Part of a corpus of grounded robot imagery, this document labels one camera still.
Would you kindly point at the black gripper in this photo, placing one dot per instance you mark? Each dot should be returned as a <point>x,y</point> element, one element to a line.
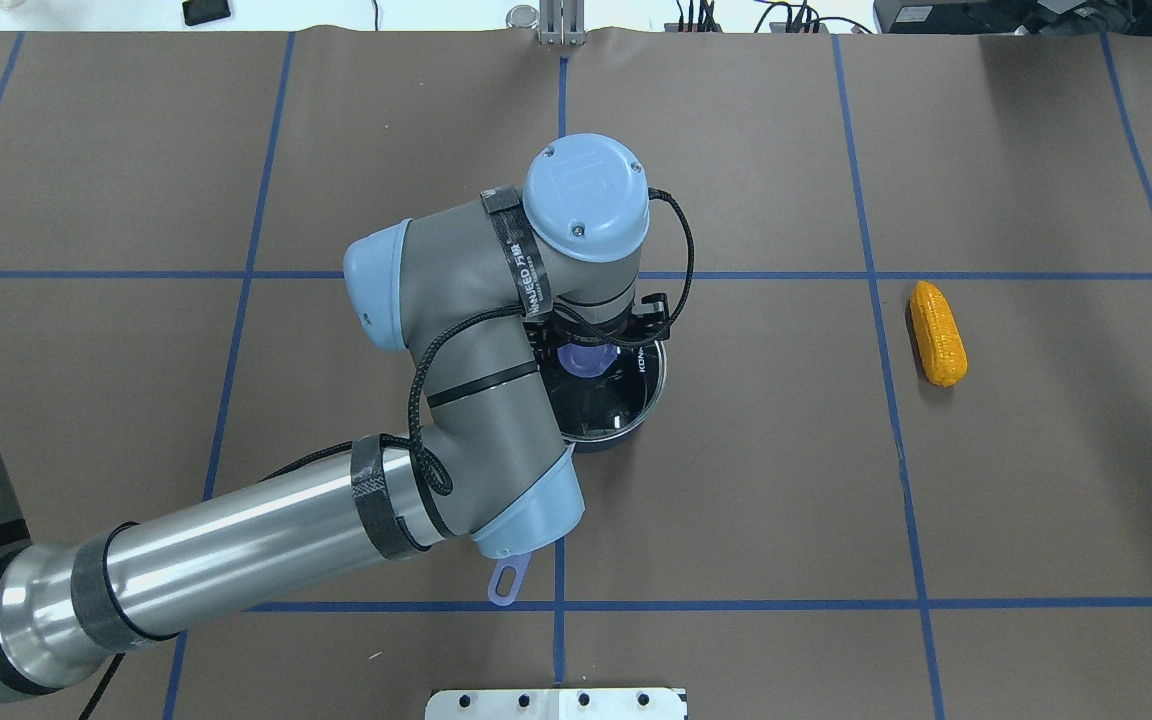
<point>604,400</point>

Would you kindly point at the glass lid purple knob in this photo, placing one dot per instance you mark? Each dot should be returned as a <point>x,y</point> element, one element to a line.
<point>602,395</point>

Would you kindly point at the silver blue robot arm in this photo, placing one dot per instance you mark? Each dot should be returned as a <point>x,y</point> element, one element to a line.
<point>447,290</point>

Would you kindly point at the yellow corn cob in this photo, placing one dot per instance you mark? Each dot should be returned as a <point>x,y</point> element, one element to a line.
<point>940,346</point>

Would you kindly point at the black phone on table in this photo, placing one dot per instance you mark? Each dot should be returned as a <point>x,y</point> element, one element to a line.
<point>196,13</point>

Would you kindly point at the black monitor base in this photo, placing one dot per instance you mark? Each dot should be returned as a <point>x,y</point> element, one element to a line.
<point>1055,18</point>

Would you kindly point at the dark blue saucepan purple handle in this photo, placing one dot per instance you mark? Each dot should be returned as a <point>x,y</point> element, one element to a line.
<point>513,444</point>

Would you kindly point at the grey metal bracket post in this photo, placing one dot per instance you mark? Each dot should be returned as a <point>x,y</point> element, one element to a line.
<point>554,23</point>

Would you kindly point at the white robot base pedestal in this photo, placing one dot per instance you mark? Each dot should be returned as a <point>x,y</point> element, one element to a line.
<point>560,703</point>

